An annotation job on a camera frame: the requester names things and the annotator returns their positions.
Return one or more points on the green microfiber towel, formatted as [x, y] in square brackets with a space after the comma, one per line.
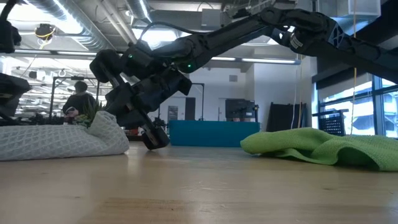
[311, 146]

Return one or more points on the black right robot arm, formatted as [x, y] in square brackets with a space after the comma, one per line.
[236, 31]

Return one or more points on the black leaning panels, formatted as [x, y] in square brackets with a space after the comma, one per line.
[280, 115]

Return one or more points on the blue plastic basket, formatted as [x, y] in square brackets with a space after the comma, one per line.
[214, 133]

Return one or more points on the black perforated crate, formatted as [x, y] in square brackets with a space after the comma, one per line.
[332, 124]

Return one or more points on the small potted green plant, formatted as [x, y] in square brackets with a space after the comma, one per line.
[90, 113]

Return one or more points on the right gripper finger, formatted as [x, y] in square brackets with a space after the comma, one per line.
[117, 101]
[132, 120]

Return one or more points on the grey microfiber towel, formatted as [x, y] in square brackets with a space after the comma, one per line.
[62, 141]

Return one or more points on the person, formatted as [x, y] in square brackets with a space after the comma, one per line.
[77, 99]

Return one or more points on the black cabinet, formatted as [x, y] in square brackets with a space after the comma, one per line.
[239, 109]

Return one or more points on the grey wall vent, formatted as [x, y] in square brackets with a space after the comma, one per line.
[233, 78]

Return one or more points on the wall poster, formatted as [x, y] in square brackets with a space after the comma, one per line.
[173, 112]

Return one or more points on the dark door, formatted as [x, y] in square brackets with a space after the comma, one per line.
[190, 109]

